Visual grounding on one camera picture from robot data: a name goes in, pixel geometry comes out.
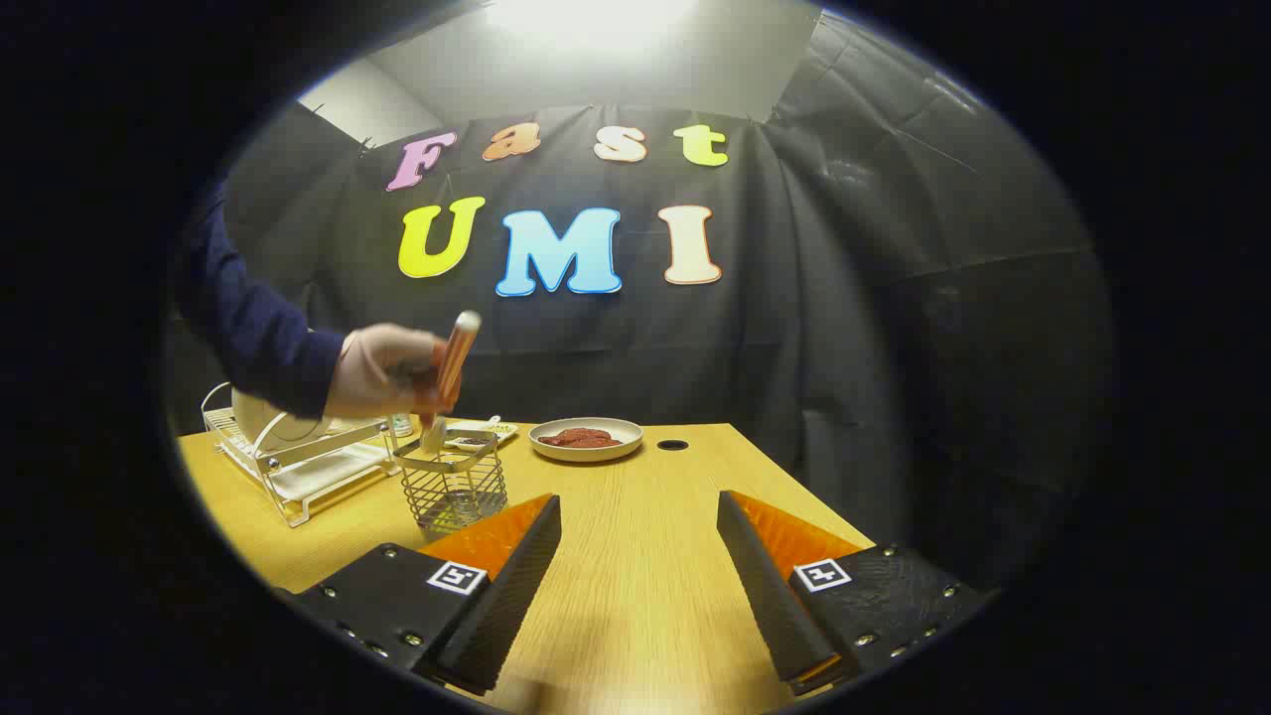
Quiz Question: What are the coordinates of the white divided bean tray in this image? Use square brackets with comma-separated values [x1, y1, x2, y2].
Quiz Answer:
[442, 417, 519, 453]

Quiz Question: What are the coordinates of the metal wire basket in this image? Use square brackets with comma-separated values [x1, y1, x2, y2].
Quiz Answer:
[393, 427, 509, 539]

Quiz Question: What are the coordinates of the white wire dish rack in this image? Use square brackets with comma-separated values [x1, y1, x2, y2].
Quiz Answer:
[201, 382, 403, 527]

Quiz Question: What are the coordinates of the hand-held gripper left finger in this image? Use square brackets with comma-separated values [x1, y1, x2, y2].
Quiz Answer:
[270, 493, 563, 698]

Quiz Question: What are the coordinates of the black backdrop cloth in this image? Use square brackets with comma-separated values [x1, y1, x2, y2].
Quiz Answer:
[164, 10, 1118, 597]

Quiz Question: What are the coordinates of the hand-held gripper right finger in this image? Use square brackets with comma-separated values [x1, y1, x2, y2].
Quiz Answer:
[716, 490, 996, 698]

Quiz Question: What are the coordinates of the beige plate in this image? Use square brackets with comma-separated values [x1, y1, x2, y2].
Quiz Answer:
[528, 417, 644, 463]

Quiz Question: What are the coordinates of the red checkered handle spoon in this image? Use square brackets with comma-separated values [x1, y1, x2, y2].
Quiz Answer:
[415, 310, 484, 456]

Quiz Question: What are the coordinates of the white plate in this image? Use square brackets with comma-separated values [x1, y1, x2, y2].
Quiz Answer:
[230, 387, 334, 448]

